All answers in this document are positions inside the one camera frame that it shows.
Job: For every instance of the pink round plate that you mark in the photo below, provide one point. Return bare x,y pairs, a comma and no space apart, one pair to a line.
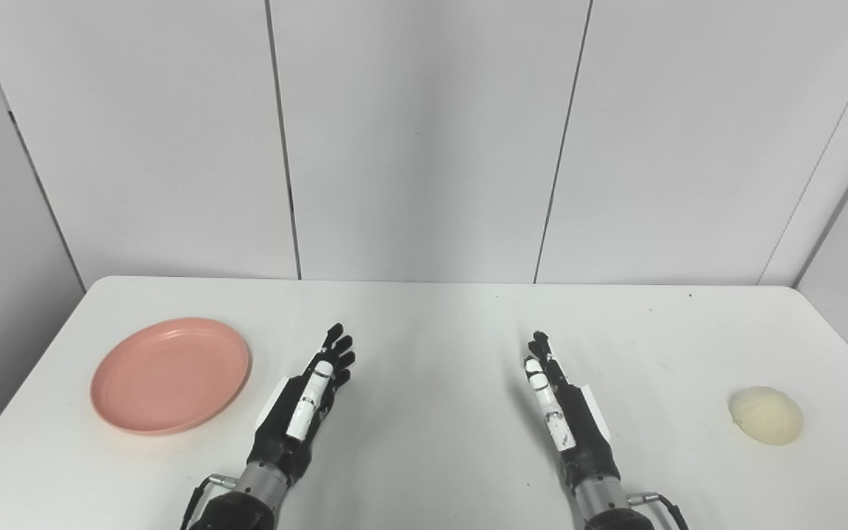
170,375

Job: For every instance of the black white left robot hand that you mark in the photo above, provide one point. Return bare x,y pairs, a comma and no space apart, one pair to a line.
299,423

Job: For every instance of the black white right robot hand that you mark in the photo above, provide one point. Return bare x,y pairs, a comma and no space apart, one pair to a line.
578,427

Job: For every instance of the cream steamed bun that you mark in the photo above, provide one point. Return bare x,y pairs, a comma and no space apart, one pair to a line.
766,416

